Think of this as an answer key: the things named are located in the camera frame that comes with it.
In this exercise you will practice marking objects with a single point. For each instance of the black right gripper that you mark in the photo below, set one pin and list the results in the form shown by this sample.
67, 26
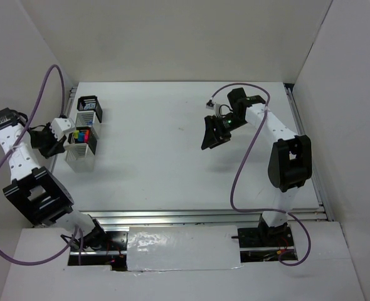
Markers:
214, 138

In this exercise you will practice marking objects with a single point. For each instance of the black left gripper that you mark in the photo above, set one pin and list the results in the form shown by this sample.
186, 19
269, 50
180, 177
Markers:
58, 148

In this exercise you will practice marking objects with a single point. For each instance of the yellow cap black highlighter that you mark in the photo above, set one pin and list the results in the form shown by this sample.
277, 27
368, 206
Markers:
76, 135

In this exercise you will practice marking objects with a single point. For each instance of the pink cap black highlighter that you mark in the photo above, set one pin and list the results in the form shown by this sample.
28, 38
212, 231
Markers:
87, 135

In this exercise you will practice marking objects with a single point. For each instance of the white eraser block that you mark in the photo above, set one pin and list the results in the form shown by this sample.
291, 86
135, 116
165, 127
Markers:
70, 140

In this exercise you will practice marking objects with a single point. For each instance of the blue cap black highlighter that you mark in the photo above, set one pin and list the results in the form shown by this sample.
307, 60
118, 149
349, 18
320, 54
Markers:
81, 137

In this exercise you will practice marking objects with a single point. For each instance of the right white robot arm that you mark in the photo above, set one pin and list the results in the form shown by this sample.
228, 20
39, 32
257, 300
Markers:
290, 162

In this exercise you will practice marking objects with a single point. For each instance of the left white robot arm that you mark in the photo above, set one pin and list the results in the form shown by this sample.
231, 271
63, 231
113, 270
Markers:
34, 191

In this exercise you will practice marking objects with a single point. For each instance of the near white mesh container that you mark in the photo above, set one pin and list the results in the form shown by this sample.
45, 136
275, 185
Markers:
80, 158

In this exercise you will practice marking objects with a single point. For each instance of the white mesh container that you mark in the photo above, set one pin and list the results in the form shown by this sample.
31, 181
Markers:
88, 119
80, 158

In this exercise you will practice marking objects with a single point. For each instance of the near black mesh container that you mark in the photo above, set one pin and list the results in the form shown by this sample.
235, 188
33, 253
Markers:
92, 143

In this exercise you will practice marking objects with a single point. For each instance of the black mesh container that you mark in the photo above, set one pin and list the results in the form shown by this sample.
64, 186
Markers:
90, 98
92, 143

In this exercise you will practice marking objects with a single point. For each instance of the far white mesh container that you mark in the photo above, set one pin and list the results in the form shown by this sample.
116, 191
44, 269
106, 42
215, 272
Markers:
88, 119

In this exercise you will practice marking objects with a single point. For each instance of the far black mesh container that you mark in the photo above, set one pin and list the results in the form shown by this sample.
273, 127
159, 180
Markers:
90, 98

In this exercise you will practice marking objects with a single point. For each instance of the white foil cover plate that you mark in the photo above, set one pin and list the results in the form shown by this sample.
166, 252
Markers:
182, 248

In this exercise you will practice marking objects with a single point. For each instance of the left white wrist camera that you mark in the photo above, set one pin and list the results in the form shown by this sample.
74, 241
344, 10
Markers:
61, 127

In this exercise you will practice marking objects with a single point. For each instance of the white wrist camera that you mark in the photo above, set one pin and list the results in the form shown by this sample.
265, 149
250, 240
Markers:
215, 107
61, 127

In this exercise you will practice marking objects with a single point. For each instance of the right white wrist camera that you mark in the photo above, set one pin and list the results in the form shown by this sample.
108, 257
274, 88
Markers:
215, 107

